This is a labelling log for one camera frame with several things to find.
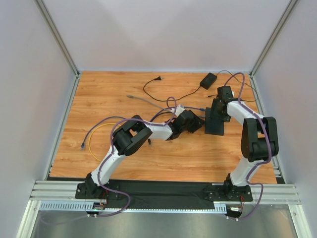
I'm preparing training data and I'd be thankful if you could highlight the black power adapter brick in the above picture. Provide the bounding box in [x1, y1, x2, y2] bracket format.
[200, 72, 217, 90]

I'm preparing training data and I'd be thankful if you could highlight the black network switch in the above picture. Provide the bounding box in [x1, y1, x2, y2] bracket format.
[205, 108, 224, 136]

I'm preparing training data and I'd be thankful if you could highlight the grey ethernet cable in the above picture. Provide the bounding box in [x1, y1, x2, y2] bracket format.
[126, 95, 206, 118]

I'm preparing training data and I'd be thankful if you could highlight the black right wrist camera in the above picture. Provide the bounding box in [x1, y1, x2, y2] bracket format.
[217, 86, 234, 101]

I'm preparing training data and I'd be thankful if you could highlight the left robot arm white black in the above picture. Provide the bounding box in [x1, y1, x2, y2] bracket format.
[75, 110, 205, 199]

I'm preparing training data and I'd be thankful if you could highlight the thin black adapter output cable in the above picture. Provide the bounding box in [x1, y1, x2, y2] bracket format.
[206, 69, 258, 102]

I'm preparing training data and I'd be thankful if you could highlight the aluminium frame post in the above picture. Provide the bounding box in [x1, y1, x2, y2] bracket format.
[34, 0, 81, 75]
[250, 0, 299, 76]

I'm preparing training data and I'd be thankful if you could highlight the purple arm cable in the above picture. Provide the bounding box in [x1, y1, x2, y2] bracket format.
[224, 72, 272, 222]
[39, 96, 178, 225]

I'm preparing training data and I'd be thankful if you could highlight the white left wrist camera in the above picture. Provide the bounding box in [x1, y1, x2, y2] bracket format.
[173, 104, 185, 116]

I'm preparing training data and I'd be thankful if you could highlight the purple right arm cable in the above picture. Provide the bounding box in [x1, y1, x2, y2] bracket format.
[224, 72, 272, 222]

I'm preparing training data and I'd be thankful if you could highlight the right aluminium frame post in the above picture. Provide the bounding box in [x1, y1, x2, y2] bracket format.
[250, 0, 299, 76]

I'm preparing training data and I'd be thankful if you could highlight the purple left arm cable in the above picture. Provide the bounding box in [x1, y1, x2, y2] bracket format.
[39, 96, 178, 225]

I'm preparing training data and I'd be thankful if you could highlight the left aluminium frame post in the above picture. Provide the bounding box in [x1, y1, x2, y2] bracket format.
[34, 0, 81, 75]

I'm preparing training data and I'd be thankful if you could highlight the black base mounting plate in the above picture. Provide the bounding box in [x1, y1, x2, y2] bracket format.
[75, 177, 253, 211]

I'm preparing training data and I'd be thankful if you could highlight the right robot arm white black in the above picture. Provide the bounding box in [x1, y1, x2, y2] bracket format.
[208, 99, 279, 200]

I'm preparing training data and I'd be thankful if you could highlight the yellow ethernet cable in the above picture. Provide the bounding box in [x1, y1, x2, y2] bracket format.
[88, 123, 117, 163]

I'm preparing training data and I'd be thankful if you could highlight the grey slotted cable duct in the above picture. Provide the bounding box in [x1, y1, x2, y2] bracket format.
[40, 201, 242, 214]

